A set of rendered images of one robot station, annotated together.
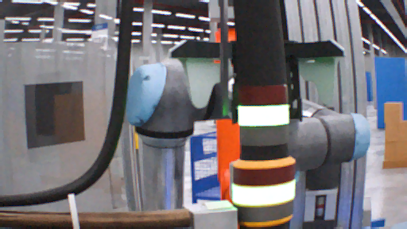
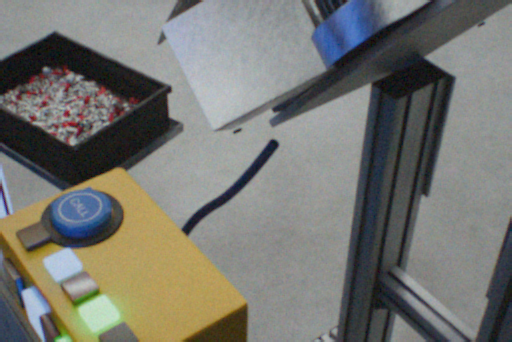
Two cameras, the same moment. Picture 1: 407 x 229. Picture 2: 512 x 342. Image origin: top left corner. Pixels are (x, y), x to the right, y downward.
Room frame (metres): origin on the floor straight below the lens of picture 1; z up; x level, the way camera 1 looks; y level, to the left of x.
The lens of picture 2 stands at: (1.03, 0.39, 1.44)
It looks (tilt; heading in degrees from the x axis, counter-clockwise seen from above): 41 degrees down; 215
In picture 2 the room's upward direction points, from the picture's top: 1 degrees clockwise
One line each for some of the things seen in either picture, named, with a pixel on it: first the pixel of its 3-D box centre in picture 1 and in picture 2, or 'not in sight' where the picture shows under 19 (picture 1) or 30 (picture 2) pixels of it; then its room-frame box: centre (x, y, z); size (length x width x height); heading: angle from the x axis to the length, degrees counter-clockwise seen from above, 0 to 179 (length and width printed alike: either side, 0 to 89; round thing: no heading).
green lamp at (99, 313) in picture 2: not in sight; (99, 313); (0.84, 0.16, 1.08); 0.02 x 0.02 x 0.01; 72
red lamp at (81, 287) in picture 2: not in sight; (80, 288); (0.84, 0.13, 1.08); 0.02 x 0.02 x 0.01; 72
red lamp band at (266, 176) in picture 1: (265, 172); not in sight; (0.37, -0.04, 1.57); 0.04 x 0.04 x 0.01
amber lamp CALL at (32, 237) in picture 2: not in sight; (34, 236); (0.82, 0.08, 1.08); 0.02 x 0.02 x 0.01; 72
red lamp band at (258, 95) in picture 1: (263, 94); not in sight; (0.37, -0.04, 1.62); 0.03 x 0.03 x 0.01
